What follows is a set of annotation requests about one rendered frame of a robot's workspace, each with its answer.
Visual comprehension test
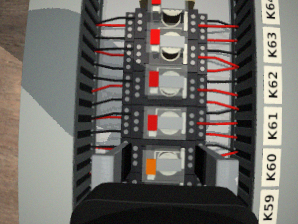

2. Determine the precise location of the grey mounting plate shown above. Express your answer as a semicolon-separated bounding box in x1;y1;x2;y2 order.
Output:
95;0;232;154

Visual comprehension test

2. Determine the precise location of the black relay socket row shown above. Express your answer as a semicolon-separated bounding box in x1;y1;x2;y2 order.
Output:
120;5;207;186

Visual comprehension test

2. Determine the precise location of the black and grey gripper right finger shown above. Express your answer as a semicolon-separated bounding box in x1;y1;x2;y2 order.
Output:
194;145;239;196

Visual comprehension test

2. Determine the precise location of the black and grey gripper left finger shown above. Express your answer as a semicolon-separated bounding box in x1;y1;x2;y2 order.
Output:
91;143;132;191

